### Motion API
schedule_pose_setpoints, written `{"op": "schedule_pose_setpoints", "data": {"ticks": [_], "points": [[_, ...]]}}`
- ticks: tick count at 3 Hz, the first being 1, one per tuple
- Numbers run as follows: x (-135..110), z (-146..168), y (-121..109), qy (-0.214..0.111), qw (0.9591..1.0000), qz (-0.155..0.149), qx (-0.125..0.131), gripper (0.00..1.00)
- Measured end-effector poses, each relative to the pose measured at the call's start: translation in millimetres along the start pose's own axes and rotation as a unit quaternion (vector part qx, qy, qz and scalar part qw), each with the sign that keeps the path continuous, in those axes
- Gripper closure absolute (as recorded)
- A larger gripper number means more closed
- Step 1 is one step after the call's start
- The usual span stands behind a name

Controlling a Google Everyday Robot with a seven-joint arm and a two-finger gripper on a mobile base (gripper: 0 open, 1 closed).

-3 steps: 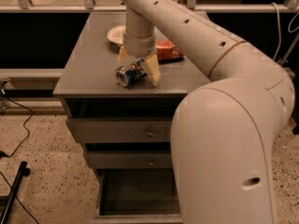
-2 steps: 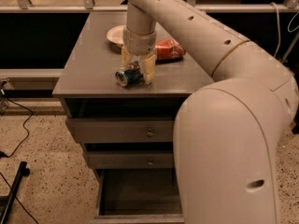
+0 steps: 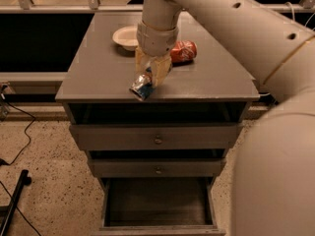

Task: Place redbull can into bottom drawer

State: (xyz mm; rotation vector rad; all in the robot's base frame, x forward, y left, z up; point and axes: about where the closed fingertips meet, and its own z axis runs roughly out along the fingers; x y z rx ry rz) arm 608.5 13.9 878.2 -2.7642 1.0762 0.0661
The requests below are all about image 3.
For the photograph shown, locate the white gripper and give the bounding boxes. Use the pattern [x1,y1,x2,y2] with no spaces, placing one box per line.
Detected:
[135,22,179,88]

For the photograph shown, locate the silver blue redbull can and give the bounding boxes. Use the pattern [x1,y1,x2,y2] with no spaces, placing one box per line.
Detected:
[129,67,155,101]

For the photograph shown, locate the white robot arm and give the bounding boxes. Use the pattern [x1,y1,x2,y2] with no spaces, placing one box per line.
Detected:
[138,0,315,236]

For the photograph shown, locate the crushed red cola can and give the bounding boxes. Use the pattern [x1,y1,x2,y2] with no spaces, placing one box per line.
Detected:
[170,40,197,63]

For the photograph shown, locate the top grey drawer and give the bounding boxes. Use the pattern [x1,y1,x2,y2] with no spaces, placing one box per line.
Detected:
[70,124,241,150]

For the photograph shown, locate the grey wooden drawer cabinet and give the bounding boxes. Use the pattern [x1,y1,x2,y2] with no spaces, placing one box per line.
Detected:
[54,11,261,236]

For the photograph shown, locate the middle grey drawer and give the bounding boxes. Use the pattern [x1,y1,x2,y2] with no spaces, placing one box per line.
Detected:
[88,159,226,178]

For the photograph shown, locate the open bottom grey drawer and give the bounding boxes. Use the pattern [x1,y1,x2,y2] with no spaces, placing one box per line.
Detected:
[91,177,225,236]

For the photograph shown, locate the white paper bowl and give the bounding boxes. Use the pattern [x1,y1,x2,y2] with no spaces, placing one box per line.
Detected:
[112,26,138,51]

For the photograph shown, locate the black metal stand leg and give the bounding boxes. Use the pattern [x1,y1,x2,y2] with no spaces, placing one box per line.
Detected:
[0,170,32,236]

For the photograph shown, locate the white hanging cable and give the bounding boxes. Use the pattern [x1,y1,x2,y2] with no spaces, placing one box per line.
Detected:
[284,1,296,24]

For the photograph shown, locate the black floor cable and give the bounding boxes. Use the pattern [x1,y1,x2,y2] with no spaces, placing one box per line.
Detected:
[0,86,42,236]

